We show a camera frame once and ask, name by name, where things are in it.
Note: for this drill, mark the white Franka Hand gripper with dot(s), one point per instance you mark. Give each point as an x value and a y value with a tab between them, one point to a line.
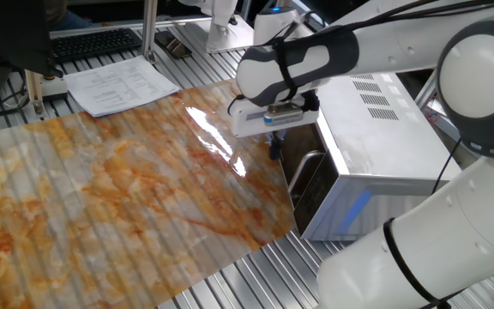
247	120

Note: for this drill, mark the microwave door with black window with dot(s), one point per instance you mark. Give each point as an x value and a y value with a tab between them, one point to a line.
298	146

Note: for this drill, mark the silver Galanz microwave oven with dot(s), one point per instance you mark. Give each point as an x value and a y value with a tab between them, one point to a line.
380	141

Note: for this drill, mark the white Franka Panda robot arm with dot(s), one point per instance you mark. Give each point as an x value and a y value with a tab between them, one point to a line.
444	240

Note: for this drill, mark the black smartphone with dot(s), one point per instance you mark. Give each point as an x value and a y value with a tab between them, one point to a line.
173	44

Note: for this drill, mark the printed white paper sheets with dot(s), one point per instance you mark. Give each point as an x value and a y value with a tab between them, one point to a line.
118	86

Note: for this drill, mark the orange marble pattern glossy sheet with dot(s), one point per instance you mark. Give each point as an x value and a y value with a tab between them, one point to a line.
101	193

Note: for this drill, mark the black computer keyboard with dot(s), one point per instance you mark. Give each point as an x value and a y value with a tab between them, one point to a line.
97	43

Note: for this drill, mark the small white box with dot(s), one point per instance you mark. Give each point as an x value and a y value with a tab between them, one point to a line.
54	88

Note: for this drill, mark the seated person in jeans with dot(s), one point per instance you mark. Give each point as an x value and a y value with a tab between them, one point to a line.
69	19

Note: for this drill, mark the short aluminium profile stub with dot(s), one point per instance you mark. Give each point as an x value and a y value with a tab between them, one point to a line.
34	92

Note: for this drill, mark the black computer monitor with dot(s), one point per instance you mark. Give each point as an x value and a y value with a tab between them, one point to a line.
7	34

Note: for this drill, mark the silver wrist camera with blue ends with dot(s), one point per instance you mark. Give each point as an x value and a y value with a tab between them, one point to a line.
283	116

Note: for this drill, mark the white pedestal on metal plate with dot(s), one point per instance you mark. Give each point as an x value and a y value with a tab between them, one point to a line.
221	34

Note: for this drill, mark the aluminium frame beam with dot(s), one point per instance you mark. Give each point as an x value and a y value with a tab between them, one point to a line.
425	92

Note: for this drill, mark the upright aluminium profile post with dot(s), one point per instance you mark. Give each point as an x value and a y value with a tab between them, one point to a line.
148	26

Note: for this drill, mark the horizontal aluminium profile rail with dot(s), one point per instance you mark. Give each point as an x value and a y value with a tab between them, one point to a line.
122	23

